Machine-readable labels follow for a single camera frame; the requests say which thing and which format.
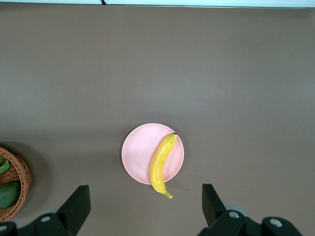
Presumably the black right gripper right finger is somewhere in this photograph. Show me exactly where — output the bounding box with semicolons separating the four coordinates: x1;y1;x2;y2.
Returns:
199;183;263;236

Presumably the pink plate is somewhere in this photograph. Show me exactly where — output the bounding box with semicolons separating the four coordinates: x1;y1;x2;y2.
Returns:
121;123;185;185

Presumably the green avocado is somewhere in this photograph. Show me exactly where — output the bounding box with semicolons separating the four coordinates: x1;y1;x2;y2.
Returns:
0;180;22;210

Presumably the brown table cover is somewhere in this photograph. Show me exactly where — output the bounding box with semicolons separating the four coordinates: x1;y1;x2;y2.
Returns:
0;4;315;236

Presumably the brown wicker basket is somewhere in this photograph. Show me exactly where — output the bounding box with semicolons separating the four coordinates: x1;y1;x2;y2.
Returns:
0;147;32;223

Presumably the white table edge rail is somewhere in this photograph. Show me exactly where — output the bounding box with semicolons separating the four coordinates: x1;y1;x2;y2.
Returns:
0;0;315;9

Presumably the yellow banana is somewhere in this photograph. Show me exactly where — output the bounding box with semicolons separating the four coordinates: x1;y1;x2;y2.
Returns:
149;132;178;200

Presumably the small green banana bunch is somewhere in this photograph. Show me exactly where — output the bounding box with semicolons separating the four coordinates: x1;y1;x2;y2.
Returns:
0;156;11;176

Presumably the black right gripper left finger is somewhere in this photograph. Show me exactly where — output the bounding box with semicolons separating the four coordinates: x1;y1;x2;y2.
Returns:
18;184;91;236

